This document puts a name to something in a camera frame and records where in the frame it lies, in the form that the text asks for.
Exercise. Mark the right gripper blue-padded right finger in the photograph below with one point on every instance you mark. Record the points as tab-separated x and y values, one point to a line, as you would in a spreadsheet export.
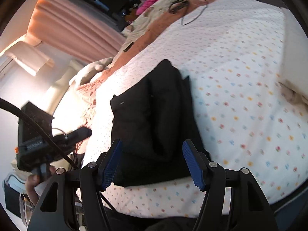
197	163

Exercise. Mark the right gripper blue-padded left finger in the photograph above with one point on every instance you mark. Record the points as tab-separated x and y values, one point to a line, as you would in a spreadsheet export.
108	165

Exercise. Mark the black button shirt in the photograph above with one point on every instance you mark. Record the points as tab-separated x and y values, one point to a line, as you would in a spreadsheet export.
152	119

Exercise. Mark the person's left hand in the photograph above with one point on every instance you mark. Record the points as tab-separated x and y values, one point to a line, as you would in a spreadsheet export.
34	188

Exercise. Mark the grey bedside drawer table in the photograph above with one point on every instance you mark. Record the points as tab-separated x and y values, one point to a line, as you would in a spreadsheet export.
16	198

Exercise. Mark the orange quilted blanket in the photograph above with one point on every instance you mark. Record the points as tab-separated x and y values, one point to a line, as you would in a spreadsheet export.
161	38

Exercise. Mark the cream plush pillow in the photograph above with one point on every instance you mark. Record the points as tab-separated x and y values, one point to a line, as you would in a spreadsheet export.
89	71

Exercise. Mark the cream padded headboard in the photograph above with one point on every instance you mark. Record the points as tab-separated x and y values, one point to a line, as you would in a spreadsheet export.
55	93

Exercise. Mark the white hanging shirt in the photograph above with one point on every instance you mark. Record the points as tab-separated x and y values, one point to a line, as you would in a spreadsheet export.
28	57

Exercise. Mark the white floral duvet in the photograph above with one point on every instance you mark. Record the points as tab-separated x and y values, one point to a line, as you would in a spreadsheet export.
234	52

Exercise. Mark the small black device on bed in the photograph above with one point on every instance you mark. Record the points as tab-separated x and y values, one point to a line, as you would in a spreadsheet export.
128	47

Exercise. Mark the pink curtain left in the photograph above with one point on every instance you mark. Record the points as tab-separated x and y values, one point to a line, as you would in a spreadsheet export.
76	30

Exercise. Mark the beige cloth at bed corner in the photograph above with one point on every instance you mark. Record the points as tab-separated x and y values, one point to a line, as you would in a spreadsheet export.
293	70

